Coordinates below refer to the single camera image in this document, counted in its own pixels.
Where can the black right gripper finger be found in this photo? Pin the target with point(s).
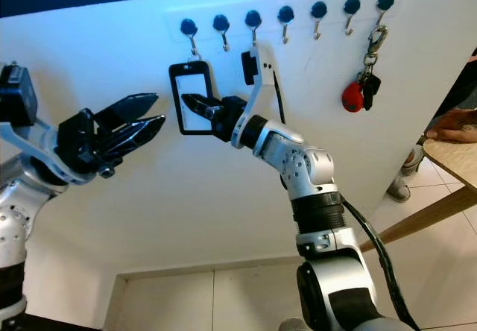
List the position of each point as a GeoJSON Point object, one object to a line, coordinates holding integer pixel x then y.
{"type": "Point", "coordinates": [203, 107]}

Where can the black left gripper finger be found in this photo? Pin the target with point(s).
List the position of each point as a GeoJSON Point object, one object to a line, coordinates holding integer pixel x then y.
{"type": "Point", "coordinates": [140, 136]}
{"type": "Point", "coordinates": [128, 109]}

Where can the black framed badge holder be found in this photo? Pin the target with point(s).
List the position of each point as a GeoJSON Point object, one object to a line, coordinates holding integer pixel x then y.
{"type": "Point", "coordinates": [186, 66]}

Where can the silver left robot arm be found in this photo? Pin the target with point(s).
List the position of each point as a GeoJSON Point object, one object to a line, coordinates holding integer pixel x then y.
{"type": "Point", "coordinates": [19, 227]}

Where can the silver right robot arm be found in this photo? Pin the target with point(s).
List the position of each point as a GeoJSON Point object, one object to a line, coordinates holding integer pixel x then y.
{"type": "Point", "coordinates": [313, 174]}

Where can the blue knob metal hook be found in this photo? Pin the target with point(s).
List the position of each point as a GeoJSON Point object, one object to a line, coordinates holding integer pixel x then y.
{"type": "Point", "coordinates": [188, 27]}
{"type": "Point", "coordinates": [319, 9]}
{"type": "Point", "coordinates": [285, 13]}
{"type": "Point", "coordinates": [352, 5]}
{"type": "Point", "coordinates": [253, 18]}
{"type": "Point", "coordinates": [385, 1]}
{"type": "Point", "coordinates": [220, 22]}

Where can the person bare hand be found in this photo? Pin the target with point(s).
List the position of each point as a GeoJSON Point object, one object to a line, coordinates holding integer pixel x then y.
{"type": "Point", "coordinates": [453, 126]}

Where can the white partition panel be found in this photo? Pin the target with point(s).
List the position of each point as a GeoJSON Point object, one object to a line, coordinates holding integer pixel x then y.
{"type": "Point", "coordinates": [194, 204]}

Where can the key bunch with red fob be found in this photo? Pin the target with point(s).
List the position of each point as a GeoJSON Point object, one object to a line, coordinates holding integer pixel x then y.
{"type": "Point", "coordinates": [352, 97]}

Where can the beige baseboard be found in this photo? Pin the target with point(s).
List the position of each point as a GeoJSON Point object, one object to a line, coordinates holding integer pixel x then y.
{"type": "Point", "coordinates": [209, 266]}

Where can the slanted wooden table leg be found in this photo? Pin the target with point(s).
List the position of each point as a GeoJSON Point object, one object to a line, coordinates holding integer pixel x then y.
{"type": "Point", "coordinates": [425, 215]}

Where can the black shorts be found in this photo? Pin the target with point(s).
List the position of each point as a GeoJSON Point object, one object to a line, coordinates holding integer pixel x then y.
{"type": "Point", "coordinates": [455, 85]}

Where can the light wooden table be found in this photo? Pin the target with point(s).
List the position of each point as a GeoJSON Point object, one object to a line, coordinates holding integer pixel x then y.
{"type": "Point", "coordinates": [455, 161]}

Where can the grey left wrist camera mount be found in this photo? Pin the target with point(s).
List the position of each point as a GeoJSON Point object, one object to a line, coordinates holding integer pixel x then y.
{"type": "Point", "coordinates": [22, 133]}

